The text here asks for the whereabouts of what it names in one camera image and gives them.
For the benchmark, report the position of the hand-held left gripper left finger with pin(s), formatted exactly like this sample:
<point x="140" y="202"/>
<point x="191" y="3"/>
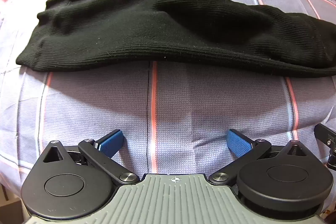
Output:
<point x="113" y="141"/>

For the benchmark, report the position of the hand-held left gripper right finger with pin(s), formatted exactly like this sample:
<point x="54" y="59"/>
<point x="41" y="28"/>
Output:
<point x="237" y="144"/>

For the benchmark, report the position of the black pants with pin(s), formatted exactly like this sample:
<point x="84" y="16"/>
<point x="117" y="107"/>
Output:
<point x="131" y="24"/>

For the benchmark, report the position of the plaid bed sheet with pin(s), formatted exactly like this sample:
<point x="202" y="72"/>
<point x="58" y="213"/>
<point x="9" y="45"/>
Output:
<point x="105" y="103"/>

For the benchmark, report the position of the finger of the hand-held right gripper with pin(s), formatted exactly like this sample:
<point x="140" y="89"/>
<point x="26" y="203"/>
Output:
<point x="324" y="132"/>

